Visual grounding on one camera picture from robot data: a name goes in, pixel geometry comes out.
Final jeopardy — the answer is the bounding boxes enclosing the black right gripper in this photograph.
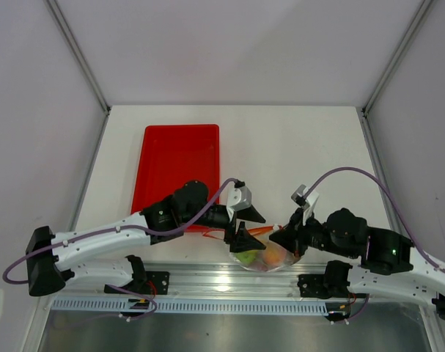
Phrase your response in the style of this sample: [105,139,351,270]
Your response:
[268,206,356,259]

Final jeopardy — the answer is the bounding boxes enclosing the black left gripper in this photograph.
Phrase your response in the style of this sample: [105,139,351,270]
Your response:
[182,202,266,252]

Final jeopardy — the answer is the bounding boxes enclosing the pink peach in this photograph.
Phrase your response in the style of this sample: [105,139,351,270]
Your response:
[262,247,285,267]

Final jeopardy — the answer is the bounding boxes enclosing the clear zip top bag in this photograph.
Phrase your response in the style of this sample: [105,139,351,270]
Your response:
[202,221,303,272]

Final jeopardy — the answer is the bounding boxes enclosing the green apple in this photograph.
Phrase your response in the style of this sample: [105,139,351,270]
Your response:
[234,250,259,266]

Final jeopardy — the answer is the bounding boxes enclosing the red plastic tray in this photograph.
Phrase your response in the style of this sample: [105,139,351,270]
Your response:
[131,124,220,213]

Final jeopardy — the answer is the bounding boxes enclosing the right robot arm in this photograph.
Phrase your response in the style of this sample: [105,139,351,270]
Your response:
[269,208,445,320]

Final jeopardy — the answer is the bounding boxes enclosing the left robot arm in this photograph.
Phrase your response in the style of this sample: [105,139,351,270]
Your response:
[26,180,266,297]

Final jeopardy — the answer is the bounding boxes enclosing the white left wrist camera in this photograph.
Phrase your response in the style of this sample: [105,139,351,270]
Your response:
[226,180,252,212]

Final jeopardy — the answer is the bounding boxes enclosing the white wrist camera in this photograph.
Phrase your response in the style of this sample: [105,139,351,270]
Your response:
[291,184,320,220]
[226,180,252,212]

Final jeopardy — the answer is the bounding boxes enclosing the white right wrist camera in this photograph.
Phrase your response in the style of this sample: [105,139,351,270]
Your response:
[291,184,320,220]

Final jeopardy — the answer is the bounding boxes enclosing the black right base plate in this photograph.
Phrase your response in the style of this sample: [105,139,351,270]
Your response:
[297,273,353,299]

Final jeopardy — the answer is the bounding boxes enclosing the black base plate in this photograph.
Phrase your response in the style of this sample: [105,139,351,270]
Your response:
[297,273,353,299]
[104,271,169,296]

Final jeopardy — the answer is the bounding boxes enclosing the aluminium front rail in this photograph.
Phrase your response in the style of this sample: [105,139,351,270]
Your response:
[65,260,437,305]

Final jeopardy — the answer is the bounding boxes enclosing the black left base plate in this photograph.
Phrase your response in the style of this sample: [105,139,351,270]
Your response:
[104,271,169,296]

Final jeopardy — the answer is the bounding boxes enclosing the right aluminium frame post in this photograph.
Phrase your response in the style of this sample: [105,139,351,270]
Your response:
[361,0,438,114]

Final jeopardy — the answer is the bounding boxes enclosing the aluminium frame post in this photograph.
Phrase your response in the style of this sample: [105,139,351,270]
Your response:
[44,0,111,113]
[361,0,438,114]

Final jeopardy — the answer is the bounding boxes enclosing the white slotted cable duct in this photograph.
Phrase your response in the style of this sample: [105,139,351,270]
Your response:
[51,296,328,316]

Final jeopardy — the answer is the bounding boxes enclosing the left aluminium frame post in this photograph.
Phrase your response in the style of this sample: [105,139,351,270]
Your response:
[44,0,111,113]

